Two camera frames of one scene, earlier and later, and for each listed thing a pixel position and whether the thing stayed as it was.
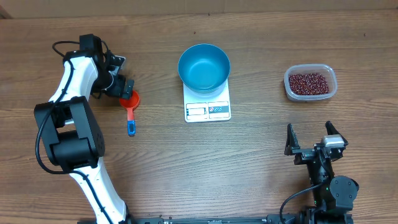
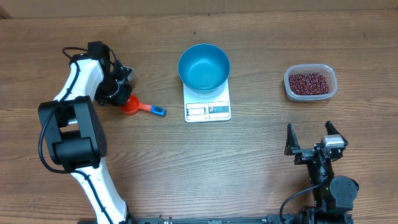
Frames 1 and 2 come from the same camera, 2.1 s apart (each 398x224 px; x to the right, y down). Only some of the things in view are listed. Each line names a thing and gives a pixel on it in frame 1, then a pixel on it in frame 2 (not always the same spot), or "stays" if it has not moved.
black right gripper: (292, 147) stays
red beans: (308, 84) stays
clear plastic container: (310, 81) stays
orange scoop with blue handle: (130, 104) -> (133, 105)
